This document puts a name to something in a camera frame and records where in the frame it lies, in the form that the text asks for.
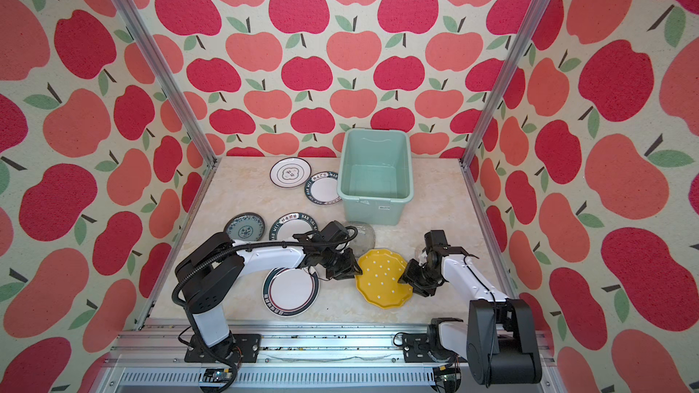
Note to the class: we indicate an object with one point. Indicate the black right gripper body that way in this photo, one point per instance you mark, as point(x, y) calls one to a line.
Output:
point(426, 285)

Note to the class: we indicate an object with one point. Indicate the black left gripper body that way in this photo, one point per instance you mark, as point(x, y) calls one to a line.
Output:
point(332, 258)

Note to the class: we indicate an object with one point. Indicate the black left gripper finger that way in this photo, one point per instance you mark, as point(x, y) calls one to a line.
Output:
point(349, 266)
point(336, 272)

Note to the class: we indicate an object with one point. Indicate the yellow dotted scalloped plate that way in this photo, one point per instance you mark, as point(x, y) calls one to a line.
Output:
point(379, 282)

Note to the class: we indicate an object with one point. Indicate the green rim plate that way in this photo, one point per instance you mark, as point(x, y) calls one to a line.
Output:
point(322, 188)
point(285, 227)

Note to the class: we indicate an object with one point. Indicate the white plate dark red-green rim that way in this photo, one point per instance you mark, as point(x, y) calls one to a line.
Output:
point(290, 292)

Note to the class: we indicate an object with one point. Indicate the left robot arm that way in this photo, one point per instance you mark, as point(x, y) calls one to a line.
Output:
point(206, 276)

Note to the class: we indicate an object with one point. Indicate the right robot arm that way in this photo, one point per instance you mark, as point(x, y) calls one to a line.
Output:
point(498, 340)

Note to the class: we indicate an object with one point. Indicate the mint green plastic bin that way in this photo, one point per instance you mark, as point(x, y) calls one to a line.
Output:
point(375, 179)

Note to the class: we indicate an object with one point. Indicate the clear glass square plate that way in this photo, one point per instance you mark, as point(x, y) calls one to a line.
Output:
point(365, 239)

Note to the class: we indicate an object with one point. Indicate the blue floral patterned plate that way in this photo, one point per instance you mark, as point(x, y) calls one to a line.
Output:
point(249, 227)

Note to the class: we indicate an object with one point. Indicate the white plate blue rim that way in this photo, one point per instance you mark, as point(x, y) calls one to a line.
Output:
point(290, 172)

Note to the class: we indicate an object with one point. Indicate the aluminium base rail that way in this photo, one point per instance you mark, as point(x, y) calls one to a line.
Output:
point(281, 357)

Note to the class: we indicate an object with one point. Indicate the aluminium corner post left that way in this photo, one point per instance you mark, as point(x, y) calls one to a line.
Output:
point(158, 64)

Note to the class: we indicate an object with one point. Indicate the aluminium corner post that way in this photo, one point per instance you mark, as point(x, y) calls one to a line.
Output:
point(521, 42)
point(158, 64)

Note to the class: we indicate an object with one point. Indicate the aluminium corner post right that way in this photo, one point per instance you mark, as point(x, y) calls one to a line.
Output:
point(521, 42)

